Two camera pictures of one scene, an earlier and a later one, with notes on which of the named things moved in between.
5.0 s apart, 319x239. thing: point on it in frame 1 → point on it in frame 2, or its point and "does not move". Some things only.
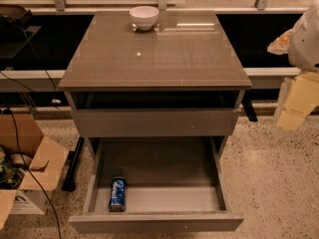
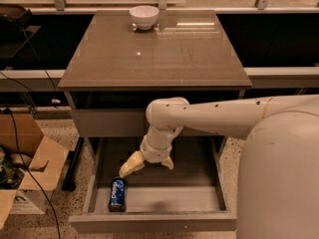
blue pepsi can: (118, 194) does not move
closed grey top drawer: (152, 122) does not move
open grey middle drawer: (172, 183) does not move
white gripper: (305, 44) → (154, 152)
